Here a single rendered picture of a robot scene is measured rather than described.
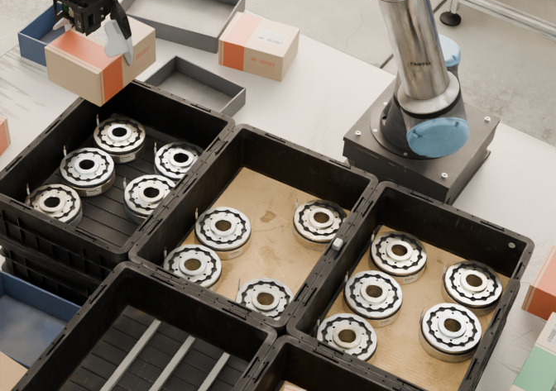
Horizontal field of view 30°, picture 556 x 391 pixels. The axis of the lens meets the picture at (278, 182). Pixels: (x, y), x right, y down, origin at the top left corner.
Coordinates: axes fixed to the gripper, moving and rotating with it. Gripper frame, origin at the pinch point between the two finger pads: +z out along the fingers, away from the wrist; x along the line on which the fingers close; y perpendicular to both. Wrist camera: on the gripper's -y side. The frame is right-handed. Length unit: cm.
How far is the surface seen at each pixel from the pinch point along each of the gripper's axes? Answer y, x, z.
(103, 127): -2.8, -3.9, 23.7
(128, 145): -1.7, 3.4, 23.7
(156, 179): 2.3, 13.4, 23.8
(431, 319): 1, 71, 24
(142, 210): 10.3, 16.4, 23.4
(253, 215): -3.3, 32.0, 26.7
